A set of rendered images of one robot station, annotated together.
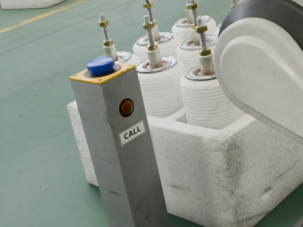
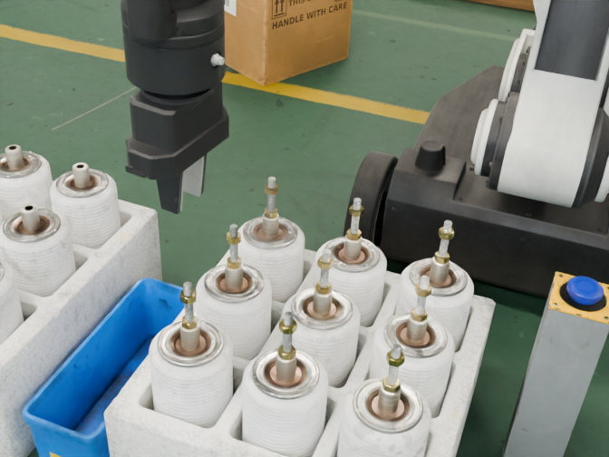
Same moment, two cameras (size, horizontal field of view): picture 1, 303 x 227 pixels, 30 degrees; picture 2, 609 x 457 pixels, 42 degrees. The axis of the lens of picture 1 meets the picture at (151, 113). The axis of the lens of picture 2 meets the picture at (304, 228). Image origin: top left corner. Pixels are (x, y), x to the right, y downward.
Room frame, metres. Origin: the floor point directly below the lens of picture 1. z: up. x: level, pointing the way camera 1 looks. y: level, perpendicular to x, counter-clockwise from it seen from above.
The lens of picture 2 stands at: (1.42, 0.51, 0.91)
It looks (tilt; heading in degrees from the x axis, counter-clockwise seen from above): 36 degrees down; 240
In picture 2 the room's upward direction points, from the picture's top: 3 degrees clockwise
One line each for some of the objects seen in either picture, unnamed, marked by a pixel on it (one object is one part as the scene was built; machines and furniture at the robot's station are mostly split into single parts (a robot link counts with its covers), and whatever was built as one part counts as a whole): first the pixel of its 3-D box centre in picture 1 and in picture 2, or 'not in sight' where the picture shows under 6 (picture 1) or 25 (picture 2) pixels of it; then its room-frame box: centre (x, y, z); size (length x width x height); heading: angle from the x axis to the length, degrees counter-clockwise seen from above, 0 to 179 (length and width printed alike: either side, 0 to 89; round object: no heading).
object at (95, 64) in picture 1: (101, 67); (584, 292); (0.77, 0.06, 0.32); 0.04 x 0.04 x 0.02
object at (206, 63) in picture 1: (207, 64); (439, 269); (0.85, -0.10, 0.26); 0.02 x 0.02 x 0.03
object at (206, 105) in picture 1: (216, 122); (428, 329); (0.85, -0.10, 0.16); 0.10 x 0.10 x 0.18
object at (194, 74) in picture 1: (208, 71); (438, 277); (0.85, -0.10, 0.25); 0.08 x 0.08 x 0.01
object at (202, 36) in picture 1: (203, 41); (443, 246); (0.85, -0.10, 0.30); 0.01 x 0.01 x 0.08
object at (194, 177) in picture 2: not in sight; (194, 164); (1.17, -0.14, 0.48); 0.03 x 0.02 x 0.06; 123
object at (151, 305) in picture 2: not in sight; (124, 379); (1.23, -0.29, 0.06); 0.30 x 0.11 x 0.12; 40
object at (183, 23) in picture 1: (192, 21); (190, 343); (1.19, -0.13, 0.25); 0.08 x 0.08 x 0.01
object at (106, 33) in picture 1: (106, 34); (392, 372); (1.03, 0.05, 0.30); 0.01 x 0.01 x 0.08
